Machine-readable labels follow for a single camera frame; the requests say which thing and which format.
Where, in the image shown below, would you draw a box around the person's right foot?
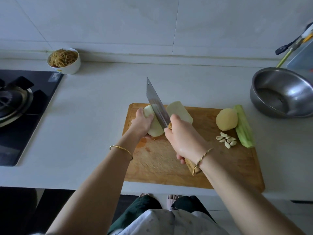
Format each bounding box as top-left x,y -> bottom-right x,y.
168,194 -> 184,211

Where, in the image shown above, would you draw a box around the deep stainless steel bowl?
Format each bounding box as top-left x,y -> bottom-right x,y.
250,67 -> 313,119

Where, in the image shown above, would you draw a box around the light blue plastic board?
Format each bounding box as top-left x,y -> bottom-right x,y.
286,39 -> 313,79

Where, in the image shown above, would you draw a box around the white bowl of noodles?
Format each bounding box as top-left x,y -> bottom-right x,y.
47,48 -> 82,75

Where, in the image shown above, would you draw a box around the person's left hand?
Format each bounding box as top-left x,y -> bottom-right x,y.
128,107 -> 155,141

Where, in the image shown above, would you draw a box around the pile of white diced vegetable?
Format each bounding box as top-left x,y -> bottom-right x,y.
165,101 -> 194,125

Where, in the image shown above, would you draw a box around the dark green trousers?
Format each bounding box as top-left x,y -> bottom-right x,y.
108,195 -> 216,235

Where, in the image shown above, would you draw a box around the wall tap with hose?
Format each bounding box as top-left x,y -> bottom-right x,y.
275,37 -> 304,56

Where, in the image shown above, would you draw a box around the person's left forearm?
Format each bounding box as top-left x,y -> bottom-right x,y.
45,137 -> 142,235

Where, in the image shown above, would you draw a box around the peeled yellow potato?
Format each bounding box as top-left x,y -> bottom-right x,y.
216,108 -> 239,132

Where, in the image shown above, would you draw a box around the cleaver with wooden handle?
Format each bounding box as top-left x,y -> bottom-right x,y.
146,77 -> 201,176

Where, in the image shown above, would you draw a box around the person's right forearm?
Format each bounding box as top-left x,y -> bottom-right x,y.
193,151 -> 306,235

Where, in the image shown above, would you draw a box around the braided cord bracelet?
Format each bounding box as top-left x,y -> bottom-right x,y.
192,147 -> 214,175

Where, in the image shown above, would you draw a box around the wooden cutting board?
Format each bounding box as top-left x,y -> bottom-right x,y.
122,102 -> 266,193

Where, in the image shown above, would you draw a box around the black gas stove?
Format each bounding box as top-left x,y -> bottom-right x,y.
0,70 -> 64,167

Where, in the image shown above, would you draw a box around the pale green cabbage vegetable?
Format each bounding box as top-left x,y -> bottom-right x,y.
143,104 -> 165,138

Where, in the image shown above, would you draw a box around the gold bangle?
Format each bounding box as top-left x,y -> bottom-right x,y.
109,144 -> 134,161

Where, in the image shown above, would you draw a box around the person's right hand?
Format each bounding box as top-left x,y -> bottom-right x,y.
164,114 -> 208,165

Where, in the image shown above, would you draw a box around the white patterned garment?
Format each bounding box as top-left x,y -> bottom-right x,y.
112,209 -> 231,235

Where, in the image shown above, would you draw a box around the peeled green cucumber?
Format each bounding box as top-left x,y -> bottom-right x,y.
233,104 -> 256,149

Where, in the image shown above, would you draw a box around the pile of garlic cloves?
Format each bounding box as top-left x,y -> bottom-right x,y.
216,132 -> 238,149

